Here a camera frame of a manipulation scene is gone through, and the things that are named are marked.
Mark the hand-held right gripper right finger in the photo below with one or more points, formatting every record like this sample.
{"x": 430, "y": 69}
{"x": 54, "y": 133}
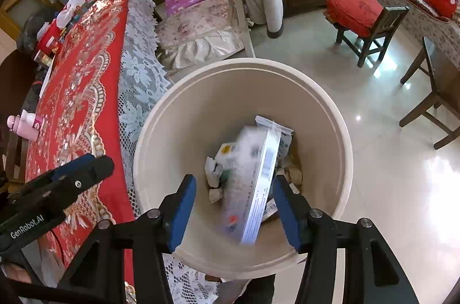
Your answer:
{"x": 287, "y": 214}

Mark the floral sofa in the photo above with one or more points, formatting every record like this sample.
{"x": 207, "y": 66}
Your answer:
{"x": 424, "y": 23}

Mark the beige plastic bin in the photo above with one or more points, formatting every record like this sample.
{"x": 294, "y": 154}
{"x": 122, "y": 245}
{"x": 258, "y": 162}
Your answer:
{"x": 187, "y": 117}

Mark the white cardboard box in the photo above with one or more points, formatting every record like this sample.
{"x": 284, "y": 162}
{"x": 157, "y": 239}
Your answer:
{"x": 258, "y": 181}

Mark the small box with yellow label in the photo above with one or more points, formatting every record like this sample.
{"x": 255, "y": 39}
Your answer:
{"x": 227, "y": 153}

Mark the white paper sheet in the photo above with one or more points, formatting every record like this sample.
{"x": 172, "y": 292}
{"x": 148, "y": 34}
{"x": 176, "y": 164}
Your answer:
{"x": 46, "y": 77}

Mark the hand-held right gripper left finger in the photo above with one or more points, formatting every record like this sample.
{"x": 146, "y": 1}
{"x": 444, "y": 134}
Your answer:
{"x": 183, "y": 214}

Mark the red seat cushion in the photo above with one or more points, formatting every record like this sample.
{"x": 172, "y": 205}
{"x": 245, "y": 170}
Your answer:
{"x": 355, "y": 12}

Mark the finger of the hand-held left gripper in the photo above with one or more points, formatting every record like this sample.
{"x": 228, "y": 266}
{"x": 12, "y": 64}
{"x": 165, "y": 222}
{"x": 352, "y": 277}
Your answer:
{"x": 82, "y": 178}
{"x": 72, "y": 165}

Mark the red plush toy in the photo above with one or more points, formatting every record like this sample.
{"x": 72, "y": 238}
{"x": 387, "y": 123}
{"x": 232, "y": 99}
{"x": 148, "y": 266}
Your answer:
{"x": 440, "y": 0}

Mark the white and red plastic bag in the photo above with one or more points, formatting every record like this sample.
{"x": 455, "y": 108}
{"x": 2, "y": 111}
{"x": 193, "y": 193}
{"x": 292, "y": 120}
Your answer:
{"x": 70, "y": 11}

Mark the pink bottle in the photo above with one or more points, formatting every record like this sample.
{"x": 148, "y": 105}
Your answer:
{"x": 21, "y": 128}

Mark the small dark wooden chair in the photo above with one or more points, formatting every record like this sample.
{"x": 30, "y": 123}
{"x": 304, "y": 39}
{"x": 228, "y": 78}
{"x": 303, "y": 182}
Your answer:
{"x": 391, "y": 23}

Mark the red floral tablecloth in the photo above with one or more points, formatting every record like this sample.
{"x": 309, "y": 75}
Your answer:
{"x": 79, "y": 74}

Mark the person's left hand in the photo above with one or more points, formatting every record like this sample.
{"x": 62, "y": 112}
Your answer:
{"x": 14, "y": 273}

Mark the white tissue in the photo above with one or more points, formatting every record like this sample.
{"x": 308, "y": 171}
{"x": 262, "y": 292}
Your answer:
{"x": 214, "y": 171}

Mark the white lace table cover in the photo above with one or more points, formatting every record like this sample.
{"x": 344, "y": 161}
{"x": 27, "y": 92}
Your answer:
{"x": 143, "y": 81}

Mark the brown wooden stool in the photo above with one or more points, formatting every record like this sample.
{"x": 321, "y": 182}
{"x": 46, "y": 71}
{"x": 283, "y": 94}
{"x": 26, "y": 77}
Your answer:
{"x": 442, "y": 74}

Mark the black plastic bag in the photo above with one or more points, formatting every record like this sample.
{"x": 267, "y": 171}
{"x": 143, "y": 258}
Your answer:
{"x": 34, "y": 27}

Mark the grey cloth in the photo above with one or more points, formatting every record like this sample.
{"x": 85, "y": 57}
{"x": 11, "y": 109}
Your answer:
{"x": 50, "y": 264}

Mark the white chair with floral cover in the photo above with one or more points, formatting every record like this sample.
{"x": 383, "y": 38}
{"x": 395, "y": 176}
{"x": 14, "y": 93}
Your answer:
{"x": 201, "y": 30}

